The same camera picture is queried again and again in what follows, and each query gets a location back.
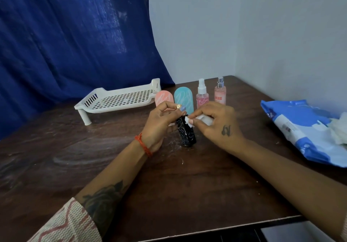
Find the person's right hand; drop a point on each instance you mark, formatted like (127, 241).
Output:
(217, 125)

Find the person's left hand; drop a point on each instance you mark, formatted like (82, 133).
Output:
(154, 128)

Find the white wet wipe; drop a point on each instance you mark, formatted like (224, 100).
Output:
(204, 119)

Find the pink spray bottle white cap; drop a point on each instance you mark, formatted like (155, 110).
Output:
(202, 98)

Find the black perfume bottle gold cap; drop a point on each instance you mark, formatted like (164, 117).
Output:
(187, 134)

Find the orange spray bottle silver cap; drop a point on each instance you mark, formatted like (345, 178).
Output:
(220, 94)

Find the pink squeeze bottle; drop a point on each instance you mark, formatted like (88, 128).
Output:
(164, 97)

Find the teal squeeze bottle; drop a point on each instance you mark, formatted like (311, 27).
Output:
(183, 97)

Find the white perforated plastic rack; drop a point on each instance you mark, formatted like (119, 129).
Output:
(119, 99)

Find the blue white wet wipes pack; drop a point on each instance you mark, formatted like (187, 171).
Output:
(303, 125)

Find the person's left forearm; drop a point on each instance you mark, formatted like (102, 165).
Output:
(114, 185)

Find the person's right forearm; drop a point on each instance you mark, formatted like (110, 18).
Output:
(292, 179)

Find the dark wooden table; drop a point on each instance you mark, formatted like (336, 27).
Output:
(189, 190)

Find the dark blue curtain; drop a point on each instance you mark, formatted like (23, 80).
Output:
(67, 46)

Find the patterned left sleeve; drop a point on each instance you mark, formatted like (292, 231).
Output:
(67, 225)

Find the patterned sleeve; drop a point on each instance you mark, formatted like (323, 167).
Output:
(67, 225)
(344, 231)

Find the patterned right sleeve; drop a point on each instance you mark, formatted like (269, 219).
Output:
(344, 231)

